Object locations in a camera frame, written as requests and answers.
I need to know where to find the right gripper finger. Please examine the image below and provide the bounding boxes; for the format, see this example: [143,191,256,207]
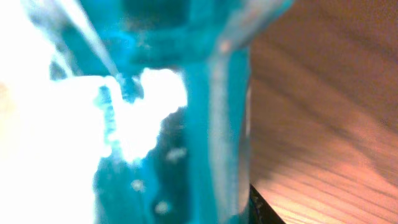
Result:
[249,185,285,224]

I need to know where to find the teal mouthwash bottle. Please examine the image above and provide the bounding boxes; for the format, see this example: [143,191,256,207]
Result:
[22,0,292,223]

